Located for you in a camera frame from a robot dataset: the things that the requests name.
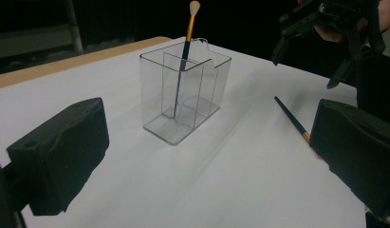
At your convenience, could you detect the clear plastic organizer box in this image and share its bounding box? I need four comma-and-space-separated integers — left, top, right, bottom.
139, 37, 232, 146

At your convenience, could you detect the white table mat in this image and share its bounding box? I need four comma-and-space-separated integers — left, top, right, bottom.
0, 36, 369, 228

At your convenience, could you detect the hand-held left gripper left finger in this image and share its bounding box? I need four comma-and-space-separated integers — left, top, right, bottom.
0, 97, 110, 217

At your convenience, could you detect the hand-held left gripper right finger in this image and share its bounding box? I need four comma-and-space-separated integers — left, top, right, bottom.
309, 98, 390, 219

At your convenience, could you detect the black gold makeup brush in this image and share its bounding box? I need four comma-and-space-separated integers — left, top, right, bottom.
273, 95, 312, 143
173, 0, 202, 120

